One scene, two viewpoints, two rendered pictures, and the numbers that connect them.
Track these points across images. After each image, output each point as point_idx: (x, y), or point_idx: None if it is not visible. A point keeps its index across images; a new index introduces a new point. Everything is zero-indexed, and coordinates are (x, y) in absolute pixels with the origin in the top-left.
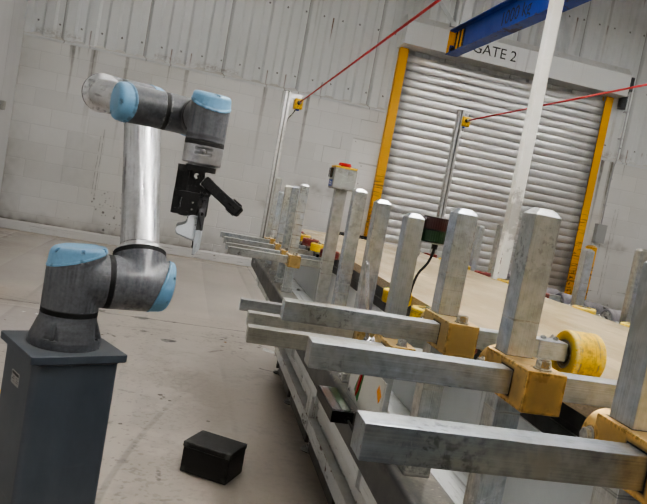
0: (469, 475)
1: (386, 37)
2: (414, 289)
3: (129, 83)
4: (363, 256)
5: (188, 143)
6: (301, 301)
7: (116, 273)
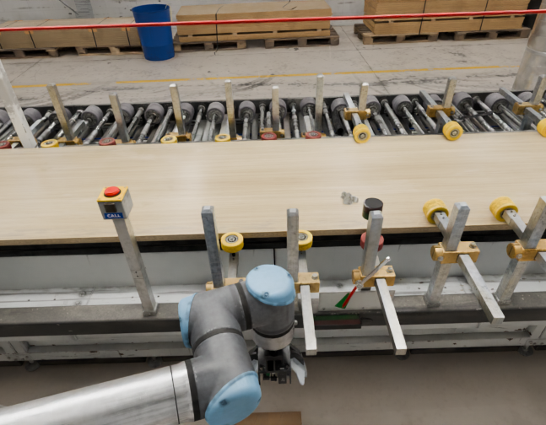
0: (507, 285)
1: (48, 29)
2: (194, 224)
3: (240, 379)
4: (288, 249)
5: (286, 334)
6: (495, 309)
7: None
